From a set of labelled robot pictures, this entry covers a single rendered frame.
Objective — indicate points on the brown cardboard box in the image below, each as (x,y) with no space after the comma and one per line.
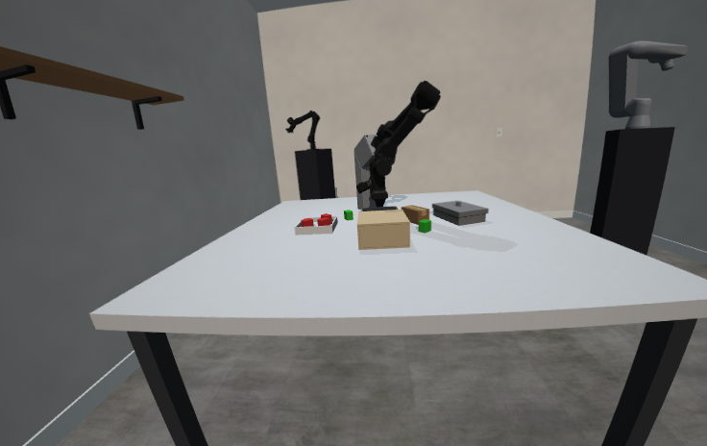
(416,214)

